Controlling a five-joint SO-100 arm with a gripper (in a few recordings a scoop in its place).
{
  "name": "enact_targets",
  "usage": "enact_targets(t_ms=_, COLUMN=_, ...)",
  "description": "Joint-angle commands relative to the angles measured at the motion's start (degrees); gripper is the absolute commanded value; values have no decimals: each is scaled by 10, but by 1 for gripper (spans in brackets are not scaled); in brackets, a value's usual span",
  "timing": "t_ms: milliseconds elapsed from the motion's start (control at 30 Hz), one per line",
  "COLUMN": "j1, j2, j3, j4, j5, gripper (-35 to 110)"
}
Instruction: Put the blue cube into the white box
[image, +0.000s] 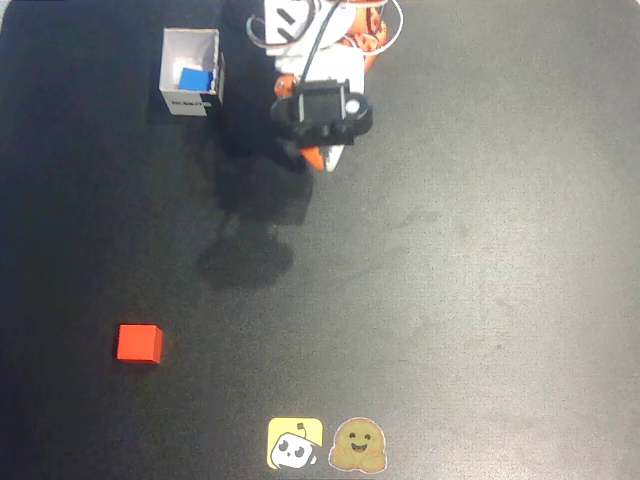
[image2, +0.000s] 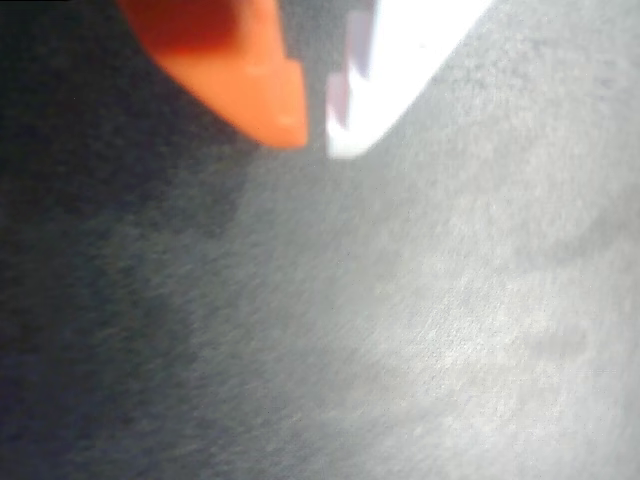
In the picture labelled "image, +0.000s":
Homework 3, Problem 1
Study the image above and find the white cardboard box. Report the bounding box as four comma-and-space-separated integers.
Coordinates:
158, 28, 226, 119

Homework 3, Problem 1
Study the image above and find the black gripper-mounted camera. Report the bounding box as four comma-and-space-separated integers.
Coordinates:
269, 78, 375, 147

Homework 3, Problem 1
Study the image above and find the hugging face emoji sticker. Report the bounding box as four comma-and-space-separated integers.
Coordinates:
327, 416, 389, 472

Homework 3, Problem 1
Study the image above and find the blue cube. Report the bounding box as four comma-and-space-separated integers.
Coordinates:
178, 67, 216, 94

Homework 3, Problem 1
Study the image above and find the white red servo wire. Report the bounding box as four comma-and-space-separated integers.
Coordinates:
369, 0, 404, 52

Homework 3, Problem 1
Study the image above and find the red cube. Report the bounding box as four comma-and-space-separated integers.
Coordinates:
116, 323, 165, 365

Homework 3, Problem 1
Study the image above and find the yellow robot mascot sticker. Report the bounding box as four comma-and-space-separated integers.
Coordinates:
267, 417, 325, 470

